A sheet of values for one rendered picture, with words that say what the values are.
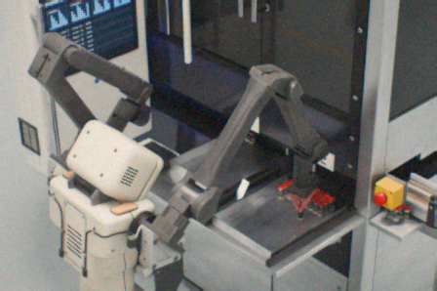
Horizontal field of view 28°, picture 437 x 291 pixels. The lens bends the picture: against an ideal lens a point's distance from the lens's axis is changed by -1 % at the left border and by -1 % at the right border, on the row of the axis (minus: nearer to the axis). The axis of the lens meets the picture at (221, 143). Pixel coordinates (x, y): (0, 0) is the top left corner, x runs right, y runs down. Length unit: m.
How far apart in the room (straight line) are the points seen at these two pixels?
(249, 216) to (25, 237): 1.73
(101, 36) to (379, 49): 1.06
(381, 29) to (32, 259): 2.24
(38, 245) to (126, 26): 1.44
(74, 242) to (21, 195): 2.26
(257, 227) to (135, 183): 0.63
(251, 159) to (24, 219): 1.65
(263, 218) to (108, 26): 0.88
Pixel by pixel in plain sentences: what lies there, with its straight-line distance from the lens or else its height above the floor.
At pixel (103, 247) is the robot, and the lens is 2.27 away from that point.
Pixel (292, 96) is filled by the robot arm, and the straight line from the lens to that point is 2.31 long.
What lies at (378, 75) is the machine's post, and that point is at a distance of 2.59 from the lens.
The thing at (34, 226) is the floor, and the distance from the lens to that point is 4.39.
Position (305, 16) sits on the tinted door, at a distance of 2.73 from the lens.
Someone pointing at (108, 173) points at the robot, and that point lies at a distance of 2.24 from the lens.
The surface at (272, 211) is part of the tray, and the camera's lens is 2.85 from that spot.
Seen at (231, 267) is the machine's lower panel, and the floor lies 0.32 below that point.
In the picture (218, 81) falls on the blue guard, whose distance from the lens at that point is 3.12.
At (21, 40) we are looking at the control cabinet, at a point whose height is 1.33.
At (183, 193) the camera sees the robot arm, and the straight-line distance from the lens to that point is 2.26.
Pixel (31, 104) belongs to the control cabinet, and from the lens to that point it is 3.11.
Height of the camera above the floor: 2.53
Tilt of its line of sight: 31 degrees down
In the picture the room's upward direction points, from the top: 1 degrees counter-clockwise
